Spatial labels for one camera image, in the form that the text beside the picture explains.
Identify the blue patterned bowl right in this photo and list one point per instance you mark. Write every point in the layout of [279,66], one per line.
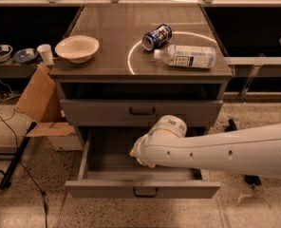
[25,56]

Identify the black left table leg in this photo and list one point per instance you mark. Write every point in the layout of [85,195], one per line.
[5,182]

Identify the open grey lower drawer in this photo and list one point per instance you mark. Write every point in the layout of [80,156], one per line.
[108,171]

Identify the white paper cup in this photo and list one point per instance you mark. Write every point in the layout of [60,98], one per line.
[46,53]

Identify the blue patterned bowl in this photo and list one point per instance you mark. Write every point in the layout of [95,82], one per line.
[25,56]
[5,52]

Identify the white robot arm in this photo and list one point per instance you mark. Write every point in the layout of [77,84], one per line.
[253,151]

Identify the blue soda can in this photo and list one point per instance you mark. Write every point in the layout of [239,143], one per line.
[157,37]

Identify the white bowl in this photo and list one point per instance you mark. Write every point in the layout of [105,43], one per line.
[77,49]

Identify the clear plastic water bottle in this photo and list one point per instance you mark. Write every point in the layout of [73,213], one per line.
[187,56]

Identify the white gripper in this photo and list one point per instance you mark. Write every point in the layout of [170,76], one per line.
[140,149]

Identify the closed grey upper drawer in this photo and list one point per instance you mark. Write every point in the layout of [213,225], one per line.
[139,112]

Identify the grey drawer cabinet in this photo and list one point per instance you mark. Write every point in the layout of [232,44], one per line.
[122,69]

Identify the brown cardboard box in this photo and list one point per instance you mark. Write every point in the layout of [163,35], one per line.
[41,102]

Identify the blue patterned bowl left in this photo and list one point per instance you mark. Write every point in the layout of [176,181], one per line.
[5,52]

